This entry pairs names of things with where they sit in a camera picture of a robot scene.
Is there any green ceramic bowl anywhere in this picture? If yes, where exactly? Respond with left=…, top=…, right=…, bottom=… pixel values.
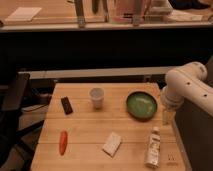
left=126, top=91, right=158, bottom=120

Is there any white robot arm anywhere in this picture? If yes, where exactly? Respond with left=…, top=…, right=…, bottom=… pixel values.
left=160, top=62, right=213, bottom=125

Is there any white plastic bottle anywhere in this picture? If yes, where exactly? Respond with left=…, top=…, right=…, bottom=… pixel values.
left=145, top=127, right=160, bottom=168

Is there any white sponge block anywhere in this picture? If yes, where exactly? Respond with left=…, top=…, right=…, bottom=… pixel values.
left=102, top=132, right=122, bottom=157

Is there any white paper cup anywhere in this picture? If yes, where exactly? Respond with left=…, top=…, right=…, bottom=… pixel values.
left=89, top=88, right=104, bottom=109

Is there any black rectangular bar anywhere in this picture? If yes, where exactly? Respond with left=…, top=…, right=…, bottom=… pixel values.
left=61, top=97, right=73, bottom=114

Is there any orange carrot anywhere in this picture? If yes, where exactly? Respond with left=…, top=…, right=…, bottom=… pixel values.
left=59, top=131, right=68, bottom=155

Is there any black chair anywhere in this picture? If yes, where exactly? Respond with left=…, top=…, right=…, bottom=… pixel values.
left=0, top=74, right=30, bottom=168

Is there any white book on shelf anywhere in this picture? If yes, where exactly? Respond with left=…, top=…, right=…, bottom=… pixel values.
left=5, top=7, right=42, bottom=22

